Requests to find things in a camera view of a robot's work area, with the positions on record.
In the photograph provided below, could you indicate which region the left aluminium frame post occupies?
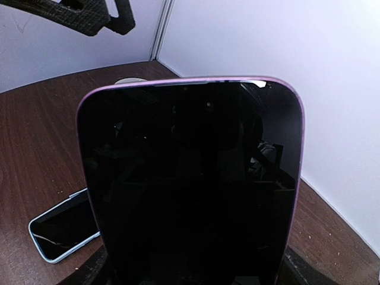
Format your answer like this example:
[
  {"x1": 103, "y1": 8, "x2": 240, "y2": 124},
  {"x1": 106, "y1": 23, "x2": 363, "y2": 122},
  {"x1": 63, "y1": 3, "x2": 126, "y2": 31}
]
[{"x1": 149, "y1": 0, "x2": 175, "y2": 61}]

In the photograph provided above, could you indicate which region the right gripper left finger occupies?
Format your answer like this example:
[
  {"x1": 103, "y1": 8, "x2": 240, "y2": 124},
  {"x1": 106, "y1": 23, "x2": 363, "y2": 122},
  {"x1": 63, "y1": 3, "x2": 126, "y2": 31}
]
[{"x1": 58, "y1": 246, "x2": 112, "y2": 285}]

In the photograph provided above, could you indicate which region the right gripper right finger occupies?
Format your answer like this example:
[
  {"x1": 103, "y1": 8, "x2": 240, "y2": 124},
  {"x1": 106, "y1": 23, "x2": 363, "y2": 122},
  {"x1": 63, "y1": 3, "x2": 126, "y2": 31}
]
[{"x1": 280, "y1": 247, "x2": 338, "y2": 285}]

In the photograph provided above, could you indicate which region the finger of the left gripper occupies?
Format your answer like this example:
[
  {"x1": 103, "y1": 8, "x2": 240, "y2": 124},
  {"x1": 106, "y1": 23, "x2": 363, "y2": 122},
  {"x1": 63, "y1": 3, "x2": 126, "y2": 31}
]
[{"x1": 1, "y1": 0, "x2": 135, "y2": 36}]

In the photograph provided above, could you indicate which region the purple phone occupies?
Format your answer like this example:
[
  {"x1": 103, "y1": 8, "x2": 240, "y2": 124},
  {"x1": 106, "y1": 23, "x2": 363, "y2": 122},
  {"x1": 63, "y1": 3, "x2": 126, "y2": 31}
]
[{"x1": 77, "y1": 77, "x2": 304, "y2": 284}]

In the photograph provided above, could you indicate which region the white ceramic cup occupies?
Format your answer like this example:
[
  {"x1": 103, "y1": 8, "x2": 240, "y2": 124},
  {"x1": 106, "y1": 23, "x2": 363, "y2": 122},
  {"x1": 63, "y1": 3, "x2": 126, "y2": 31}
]
[{"x1": 114, "y1": 77, "x2": 147, "y2": 85}]

